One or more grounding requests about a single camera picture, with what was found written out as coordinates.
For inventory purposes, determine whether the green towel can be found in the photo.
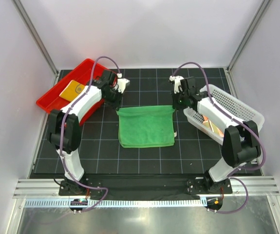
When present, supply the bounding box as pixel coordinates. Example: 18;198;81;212
116;105;175;148

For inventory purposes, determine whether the yellow blue hello towel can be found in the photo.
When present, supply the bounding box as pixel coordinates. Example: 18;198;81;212
59;80;85;102

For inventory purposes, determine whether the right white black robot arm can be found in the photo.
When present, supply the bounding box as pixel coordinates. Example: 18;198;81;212
169;76;264;193

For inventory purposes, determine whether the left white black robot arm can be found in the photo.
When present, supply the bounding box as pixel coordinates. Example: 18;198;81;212
47;70;130;195

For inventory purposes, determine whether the orange beige towel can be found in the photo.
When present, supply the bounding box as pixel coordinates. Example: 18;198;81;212
202;116;224;137

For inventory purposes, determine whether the red plastic tray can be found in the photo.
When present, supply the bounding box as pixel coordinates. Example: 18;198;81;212
36;58;110;126

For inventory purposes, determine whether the black grid cutting mat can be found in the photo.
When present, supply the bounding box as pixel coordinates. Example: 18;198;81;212
30;68;262;175

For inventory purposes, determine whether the white perforated plastic basket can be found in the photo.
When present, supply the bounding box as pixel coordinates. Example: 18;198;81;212
184;84;265;145

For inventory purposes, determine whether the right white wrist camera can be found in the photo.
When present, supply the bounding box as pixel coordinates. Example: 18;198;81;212
169;76;184;94

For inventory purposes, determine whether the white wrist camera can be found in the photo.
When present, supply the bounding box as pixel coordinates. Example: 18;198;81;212
116;73;130;93
169;76;184;94

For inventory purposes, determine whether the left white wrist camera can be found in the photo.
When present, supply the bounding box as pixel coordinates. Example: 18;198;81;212
116;73;130;93

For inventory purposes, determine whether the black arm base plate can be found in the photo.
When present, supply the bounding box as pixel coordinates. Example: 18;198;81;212
58;174;233;201

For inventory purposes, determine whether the aluminium frame rail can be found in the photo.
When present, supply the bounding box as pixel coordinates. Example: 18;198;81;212
13;176;280;198

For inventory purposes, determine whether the slotted cable duct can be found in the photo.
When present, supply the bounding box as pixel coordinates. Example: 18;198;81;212
24;197;207;209

